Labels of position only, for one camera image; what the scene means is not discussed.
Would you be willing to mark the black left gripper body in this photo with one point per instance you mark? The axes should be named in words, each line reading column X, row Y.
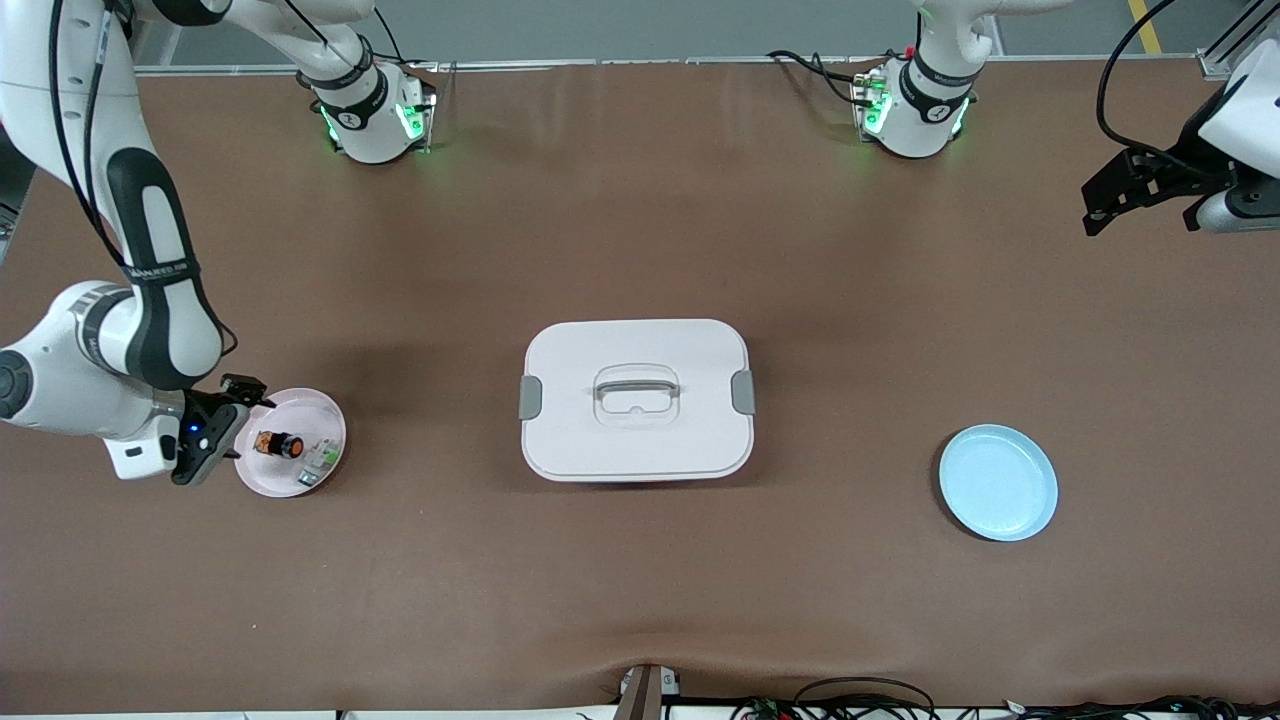
column 1176, row 172

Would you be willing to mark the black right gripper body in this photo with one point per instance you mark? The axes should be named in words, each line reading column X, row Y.
column 207, row 412

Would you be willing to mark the orange and black switch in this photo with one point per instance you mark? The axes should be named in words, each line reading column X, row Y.
column 285, row 445

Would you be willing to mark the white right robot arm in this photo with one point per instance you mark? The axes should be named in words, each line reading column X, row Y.
column 60, row 390

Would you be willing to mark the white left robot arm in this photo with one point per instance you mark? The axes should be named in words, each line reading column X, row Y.
column 925, row 110

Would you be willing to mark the pink round plate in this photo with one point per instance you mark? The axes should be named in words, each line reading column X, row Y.
column 300, row 415

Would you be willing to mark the green and white small component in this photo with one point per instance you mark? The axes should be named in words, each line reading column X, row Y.
column 320, row 462

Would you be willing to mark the light blue round plate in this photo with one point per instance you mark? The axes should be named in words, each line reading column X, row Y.
column 998, row 482

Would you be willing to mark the white lidded storage box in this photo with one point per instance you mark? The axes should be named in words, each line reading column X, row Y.
column 640, row 440

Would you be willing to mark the aluminium frame post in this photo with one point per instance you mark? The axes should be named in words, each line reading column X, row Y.
column 1215, row 65

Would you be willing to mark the camera stand post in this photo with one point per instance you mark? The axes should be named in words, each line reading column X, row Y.
column 640, row 695

